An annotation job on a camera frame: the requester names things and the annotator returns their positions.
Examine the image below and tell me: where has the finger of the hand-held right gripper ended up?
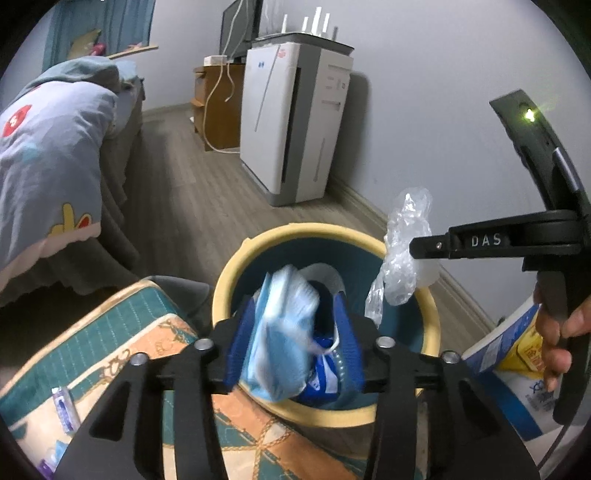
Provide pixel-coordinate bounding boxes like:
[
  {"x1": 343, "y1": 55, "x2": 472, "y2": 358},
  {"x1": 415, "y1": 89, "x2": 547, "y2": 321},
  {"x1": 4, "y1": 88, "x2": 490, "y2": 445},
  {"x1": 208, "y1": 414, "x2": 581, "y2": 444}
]
[{"x1": 409, "y1": 216, "x2": 533, "y2": 260}]

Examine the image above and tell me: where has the white cable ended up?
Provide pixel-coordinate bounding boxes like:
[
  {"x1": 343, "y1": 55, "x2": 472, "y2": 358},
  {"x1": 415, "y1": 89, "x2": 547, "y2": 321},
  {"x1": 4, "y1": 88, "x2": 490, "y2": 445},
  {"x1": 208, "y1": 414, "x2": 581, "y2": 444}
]
[{"x1": 202, "y1": 59, "x2": 242, "y2": 154}]

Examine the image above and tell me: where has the blue and white packet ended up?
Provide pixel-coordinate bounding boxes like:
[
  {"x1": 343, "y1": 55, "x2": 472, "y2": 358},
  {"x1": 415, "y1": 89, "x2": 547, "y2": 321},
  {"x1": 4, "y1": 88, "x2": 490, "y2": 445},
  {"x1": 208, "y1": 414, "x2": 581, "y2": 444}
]
[{"x1": 299, "y1": 336, "x2": 348, "y2": 403}]

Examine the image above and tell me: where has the white air purifier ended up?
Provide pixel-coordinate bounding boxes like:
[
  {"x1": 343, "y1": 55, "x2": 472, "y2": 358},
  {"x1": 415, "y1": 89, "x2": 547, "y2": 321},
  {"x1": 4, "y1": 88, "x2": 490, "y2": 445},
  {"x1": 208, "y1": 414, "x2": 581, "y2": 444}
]
[{"x1": 239, "y1": 39, "x2": 355, "y2": 208}]

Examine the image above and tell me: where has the blue face mask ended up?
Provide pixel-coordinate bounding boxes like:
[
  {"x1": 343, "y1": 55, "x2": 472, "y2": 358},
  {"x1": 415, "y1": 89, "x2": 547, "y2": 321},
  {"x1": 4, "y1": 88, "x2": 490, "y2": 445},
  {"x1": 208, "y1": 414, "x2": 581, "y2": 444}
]
[{"x1": 239, "y1": 264, "x2": 322, "y2": 402}]

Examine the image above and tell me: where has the black monitor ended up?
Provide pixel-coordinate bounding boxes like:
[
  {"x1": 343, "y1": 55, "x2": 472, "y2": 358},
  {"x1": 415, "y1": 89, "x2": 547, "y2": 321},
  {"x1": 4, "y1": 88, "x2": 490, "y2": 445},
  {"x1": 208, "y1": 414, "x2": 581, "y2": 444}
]
[{"x1": 219, "y1": 0, "x2": 265, "y2": 60}]

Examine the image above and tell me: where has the wooden cabinet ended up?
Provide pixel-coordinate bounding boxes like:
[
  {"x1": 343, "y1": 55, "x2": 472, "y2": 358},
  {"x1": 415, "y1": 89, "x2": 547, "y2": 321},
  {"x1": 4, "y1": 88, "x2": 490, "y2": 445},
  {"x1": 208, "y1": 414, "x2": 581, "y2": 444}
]
[{"x1": 191, "y1": 62, "x2": 246, "y2": 151}]

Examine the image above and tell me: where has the small purple wrapper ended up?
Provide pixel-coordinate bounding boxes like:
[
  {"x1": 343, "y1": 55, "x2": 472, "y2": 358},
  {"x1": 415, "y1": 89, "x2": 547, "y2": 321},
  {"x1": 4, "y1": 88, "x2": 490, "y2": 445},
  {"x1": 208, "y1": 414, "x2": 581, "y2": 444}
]
[{"x1": 51, "y1": 386, "x2": 82, "y2": 435}]

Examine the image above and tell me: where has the clear plastic wrapper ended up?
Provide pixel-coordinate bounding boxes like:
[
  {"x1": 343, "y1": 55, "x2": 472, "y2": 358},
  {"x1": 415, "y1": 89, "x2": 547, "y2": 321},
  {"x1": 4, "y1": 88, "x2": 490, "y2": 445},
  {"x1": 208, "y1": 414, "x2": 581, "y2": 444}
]
[{"x1": 365, "y1": 187, "x2": 439, "y2": 325}]

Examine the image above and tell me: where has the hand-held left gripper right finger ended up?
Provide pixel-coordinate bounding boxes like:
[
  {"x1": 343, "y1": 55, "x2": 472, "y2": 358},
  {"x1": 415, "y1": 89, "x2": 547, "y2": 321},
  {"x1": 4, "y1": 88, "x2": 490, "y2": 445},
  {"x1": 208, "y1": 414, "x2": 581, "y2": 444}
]
[{"x1": 332, "y1": 294, "x2": 542, "y2": 480}]

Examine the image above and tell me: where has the blue and white tissue package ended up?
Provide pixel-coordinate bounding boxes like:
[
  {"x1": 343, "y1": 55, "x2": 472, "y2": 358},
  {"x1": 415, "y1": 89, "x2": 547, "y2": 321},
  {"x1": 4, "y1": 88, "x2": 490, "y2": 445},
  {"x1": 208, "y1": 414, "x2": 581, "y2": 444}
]
[{"x1": 462, "y1": 304, "x2": 563, "y2": 445}]

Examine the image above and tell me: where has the yellow-rimmed teal trash bin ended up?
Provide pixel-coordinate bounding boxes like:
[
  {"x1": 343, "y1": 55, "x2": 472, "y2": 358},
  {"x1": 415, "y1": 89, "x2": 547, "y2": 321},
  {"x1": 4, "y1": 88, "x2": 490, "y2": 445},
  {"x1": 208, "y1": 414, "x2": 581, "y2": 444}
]
[{"x1": 211, "y1": 223, "x2": 441, "y2": 429}]

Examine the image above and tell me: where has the black cable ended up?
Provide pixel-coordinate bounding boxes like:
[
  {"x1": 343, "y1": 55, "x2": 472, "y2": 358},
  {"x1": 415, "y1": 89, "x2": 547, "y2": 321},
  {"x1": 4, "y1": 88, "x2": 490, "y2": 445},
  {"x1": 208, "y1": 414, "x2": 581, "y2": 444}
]
[{"x1": 534, "y1": 422, "x2": 580, "y2": 478}]

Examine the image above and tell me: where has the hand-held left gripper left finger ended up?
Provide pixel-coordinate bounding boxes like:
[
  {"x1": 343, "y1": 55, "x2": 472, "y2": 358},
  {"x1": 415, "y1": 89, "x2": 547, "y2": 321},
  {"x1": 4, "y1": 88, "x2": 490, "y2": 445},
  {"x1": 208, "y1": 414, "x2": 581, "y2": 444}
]
[{"x1": 54, "y1": 301, "x2": 259, "y2": 480}]

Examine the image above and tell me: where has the wooden board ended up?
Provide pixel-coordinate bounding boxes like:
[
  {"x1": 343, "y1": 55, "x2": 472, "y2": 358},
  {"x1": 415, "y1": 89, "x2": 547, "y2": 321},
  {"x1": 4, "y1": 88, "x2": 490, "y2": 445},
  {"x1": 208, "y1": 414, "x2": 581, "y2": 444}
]
[{"x1": 106, "y1": 44, "x2": 159, "y2": 59}]

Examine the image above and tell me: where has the teal and orange quilted mat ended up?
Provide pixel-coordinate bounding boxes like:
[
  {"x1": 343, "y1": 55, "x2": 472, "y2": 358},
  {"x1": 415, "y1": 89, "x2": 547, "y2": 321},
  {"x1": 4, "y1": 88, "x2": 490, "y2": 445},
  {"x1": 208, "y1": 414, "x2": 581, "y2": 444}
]
[{"x1": 0, "y1": 277, "x2": 419, "y2": 480}]

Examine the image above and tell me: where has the blue curtain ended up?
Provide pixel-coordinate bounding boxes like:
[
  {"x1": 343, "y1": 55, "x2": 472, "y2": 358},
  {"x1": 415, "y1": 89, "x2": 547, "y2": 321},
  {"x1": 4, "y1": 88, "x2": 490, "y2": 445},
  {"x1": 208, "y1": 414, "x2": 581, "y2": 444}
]
[{"x1": 44, "y1": 0, "x2": 156, "y2": 64}]

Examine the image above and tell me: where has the white router with antennas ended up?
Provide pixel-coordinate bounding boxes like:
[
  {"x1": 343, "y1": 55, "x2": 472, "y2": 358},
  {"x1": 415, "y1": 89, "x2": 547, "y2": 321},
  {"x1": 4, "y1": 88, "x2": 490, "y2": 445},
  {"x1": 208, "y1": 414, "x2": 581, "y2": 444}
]
[{"x1": 253, "y1": 6, "x2": 341, "y2": 44}]

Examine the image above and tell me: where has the person's right hand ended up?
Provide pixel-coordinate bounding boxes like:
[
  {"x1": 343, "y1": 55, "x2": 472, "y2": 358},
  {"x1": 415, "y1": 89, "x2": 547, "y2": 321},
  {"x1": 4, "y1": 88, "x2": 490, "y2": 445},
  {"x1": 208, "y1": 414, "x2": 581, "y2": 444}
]
[{"x1": 532, "y1": 281, "x2": 591, "y2": 393}]

